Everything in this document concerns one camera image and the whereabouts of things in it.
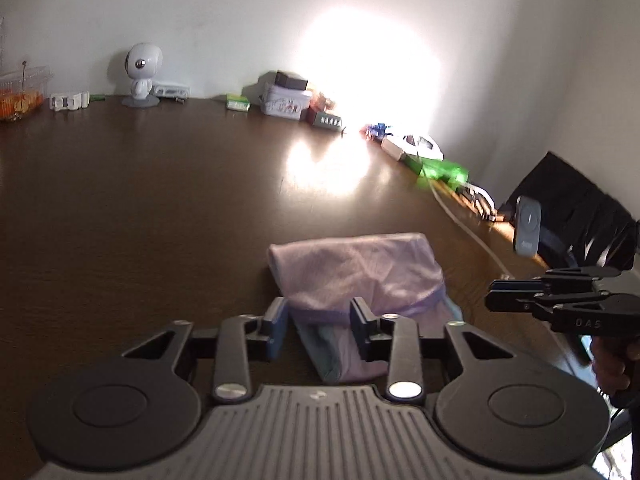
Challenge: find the grey charger stand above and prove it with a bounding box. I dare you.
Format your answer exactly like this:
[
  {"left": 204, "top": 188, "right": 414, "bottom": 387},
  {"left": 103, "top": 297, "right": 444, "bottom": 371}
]
[{"left": 512, "top": 195, "right": 543, "bottom": 257}]

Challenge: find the small black box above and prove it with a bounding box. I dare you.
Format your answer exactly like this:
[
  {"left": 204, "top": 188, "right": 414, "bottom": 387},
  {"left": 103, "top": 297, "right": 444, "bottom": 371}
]
[{"left": 274, "top": 71, "right": 308, "bottom": 91}]

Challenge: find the clear container of orange snacks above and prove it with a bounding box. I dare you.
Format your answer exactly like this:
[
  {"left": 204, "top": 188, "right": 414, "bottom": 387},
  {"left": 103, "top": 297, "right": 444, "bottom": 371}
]
[{"left": 0, "top": 65, "right": 55, "bottom": 122}]

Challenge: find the pink and blue tank top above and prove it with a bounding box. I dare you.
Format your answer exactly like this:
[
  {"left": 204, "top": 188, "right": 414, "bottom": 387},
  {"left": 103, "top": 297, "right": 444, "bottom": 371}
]
[{"left": 267, "top": 232, "right": 463, "bottom": 385}]

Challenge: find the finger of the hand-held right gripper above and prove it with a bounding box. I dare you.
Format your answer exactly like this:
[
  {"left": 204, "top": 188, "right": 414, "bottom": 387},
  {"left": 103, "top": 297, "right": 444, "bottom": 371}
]
[
  {"left": 485, "top": 292, "right": 623, "bottom": 313},
  {"left": 492, "top": 266, "right": 621, "bottom": 293}
]

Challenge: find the red packet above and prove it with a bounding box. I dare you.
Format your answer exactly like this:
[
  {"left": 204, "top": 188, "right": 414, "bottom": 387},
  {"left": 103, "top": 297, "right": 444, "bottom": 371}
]
[{"left": 309, "top": 90, "right": 337, "bottom": 113}]

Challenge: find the white printed tin box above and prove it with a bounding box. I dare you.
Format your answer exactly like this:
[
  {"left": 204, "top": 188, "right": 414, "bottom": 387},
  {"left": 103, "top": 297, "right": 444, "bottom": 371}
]
[{"left": 261, "top": 82, "right": 311, "bottom": 122}]

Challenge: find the white cable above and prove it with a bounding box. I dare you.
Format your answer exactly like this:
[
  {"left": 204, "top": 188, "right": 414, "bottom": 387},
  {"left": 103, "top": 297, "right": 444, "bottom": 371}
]
[{"left": 427, "top": 180, "right": 513, "bottom": 281}]

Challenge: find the black and white plug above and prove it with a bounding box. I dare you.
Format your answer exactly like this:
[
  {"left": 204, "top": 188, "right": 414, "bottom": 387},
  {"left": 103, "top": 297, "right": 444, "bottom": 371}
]
[{"left": 457, "top": 184, "right": 503, "bottom": 223}]

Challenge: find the white robot-shaped camera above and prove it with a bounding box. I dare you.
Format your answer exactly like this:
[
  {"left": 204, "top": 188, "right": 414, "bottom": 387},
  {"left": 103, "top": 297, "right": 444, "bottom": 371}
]
[{"left": 121, "top": 42, "right": 165, "bottom": 109}]

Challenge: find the person's right hand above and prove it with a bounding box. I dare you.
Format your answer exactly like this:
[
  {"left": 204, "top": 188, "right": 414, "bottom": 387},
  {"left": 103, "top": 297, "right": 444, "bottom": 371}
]
[{"left": 590, "top": 335, "right": 640, "bottom": 401}]

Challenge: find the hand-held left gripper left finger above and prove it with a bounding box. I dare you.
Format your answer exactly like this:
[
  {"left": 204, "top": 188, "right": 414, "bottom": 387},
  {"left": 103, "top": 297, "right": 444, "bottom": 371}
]
[{"left": 122, "top": 296, "right": 290, "bottom": 403}]

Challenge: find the clear plastic box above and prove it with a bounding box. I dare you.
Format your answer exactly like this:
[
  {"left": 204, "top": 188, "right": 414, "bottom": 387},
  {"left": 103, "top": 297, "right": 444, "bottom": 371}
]
[{"left": 152, "top": 82, "right": 191, "bottom": 99}]

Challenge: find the dark green box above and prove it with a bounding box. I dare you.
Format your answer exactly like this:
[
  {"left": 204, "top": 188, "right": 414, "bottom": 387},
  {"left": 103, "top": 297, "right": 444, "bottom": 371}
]
[{"left": 312, "top": 110, "right": 346, "bottom": 132}]

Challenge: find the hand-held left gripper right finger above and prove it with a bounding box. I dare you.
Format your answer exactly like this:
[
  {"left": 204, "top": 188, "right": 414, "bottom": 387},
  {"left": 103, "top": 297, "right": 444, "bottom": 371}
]
[{"left": 349, "top": 296, "right": 516, "bottom": 403}]

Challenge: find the black chair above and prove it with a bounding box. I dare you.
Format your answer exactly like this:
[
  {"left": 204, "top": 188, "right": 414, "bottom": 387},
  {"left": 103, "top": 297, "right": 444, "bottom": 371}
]
[{"left": 497, "top": 151, "right": 640, "bottom": 271}]

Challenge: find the green plastic bag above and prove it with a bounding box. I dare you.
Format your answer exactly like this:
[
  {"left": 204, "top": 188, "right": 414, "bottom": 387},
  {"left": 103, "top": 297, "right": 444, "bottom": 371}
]
[{"left": 406, "top": 157, "right": 471, "bottom": 192}]

